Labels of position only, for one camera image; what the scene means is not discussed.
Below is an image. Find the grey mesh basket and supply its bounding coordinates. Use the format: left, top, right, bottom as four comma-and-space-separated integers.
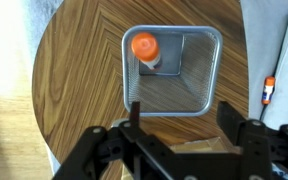
121, 25, 223, 116

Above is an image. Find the small glue stick on sofa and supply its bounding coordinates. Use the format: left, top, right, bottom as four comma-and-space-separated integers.
262, 76, 275, 105

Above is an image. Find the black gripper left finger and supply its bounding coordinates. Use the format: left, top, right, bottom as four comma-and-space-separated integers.
129, 102, 140, 126

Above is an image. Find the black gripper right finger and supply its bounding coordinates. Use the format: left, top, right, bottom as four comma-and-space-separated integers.
216, 101, 245, 145

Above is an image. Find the cardboard box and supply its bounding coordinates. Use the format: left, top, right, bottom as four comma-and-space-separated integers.
120, 135, 242, 180

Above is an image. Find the orange-capped glue bottle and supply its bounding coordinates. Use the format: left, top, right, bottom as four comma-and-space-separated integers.
131, 32, 161, 70

